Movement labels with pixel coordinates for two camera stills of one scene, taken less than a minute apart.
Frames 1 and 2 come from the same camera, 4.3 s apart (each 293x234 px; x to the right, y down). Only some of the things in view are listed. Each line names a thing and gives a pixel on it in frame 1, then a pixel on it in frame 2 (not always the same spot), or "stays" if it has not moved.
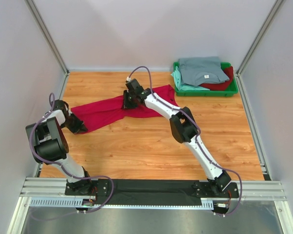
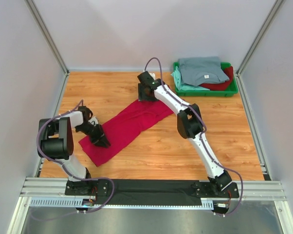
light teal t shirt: [179, 85] stays
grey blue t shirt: [198, 70] stays
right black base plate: [205, 189] stays
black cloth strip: [151, 192] stays
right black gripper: [127, 105] -> [141, 96]
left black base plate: [97, 187] stays
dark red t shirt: [222, 86] stays
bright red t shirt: [95, 114] -> [121, 126]
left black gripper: [79, 127] -> [100, 136]
